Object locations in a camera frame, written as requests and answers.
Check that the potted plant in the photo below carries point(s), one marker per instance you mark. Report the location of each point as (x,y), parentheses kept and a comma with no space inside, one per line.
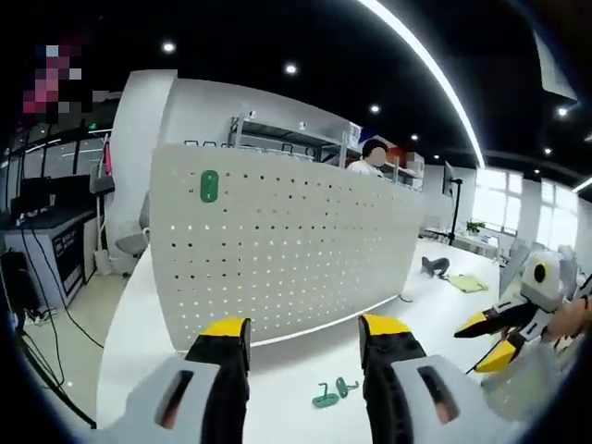
(474,225)

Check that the grey metal storage shelf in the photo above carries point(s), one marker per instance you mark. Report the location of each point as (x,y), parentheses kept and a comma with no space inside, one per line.
(287,136)

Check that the white floor stand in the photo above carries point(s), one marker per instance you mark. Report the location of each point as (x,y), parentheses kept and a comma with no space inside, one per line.
(102,199)

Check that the white perforated mounting plate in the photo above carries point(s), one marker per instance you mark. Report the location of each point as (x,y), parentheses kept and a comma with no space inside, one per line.
(287,250)

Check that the storage shelf with bins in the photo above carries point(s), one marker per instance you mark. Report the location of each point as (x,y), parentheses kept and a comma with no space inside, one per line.
(409,171)

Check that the round white plate foot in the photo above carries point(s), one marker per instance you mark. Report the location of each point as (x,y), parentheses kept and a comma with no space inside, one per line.
(406,299)

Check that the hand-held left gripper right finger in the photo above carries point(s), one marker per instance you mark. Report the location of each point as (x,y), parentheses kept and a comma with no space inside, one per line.
(393,365)

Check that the yellow cloth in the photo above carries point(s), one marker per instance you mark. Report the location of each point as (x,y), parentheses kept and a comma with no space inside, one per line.
(468,283)

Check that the dark object on table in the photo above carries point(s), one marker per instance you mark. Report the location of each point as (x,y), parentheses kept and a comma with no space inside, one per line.
(435,267)

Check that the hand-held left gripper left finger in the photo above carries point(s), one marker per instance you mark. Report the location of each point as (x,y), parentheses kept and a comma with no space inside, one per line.
(222,370)

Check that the green hook assembly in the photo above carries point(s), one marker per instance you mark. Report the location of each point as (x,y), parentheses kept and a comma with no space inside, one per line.
(209,186)
(345,386)
(327,396)

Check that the dark desk with cabinet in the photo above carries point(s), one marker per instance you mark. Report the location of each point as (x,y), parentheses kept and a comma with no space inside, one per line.
(46,250)

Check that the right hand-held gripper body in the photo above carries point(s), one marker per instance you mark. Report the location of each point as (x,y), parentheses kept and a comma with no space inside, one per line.
(543,279)

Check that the grey office chair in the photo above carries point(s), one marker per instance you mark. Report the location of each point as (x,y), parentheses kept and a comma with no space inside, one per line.
(133,242)

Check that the person's right hand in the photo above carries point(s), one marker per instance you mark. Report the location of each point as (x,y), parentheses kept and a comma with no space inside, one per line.
(573,319)

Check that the monitor on black stand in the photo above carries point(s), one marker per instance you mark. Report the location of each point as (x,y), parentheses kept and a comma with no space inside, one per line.
(451,185)

